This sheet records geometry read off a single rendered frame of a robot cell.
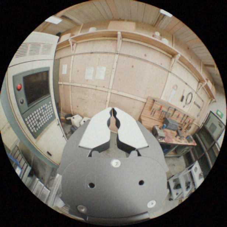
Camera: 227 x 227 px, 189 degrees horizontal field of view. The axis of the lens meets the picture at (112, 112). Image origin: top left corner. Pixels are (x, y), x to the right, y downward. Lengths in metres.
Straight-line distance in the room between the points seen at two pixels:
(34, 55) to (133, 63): 1.58
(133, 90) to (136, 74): 0.37
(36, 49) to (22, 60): 0.18
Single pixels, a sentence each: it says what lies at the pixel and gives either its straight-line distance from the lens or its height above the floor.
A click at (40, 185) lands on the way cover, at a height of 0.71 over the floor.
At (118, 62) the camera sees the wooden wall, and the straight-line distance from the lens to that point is 1.58.
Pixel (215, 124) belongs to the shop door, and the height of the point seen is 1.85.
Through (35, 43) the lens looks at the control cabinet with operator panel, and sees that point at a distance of 0.93.
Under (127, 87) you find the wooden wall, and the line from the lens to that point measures 1.55.
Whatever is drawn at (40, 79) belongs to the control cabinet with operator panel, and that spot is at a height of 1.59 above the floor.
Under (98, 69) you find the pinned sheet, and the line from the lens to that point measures 1.68.
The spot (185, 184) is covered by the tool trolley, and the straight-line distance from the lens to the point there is 2.26.
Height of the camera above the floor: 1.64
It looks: 31 degrees down
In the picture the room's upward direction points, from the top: 13 degrees clockwise
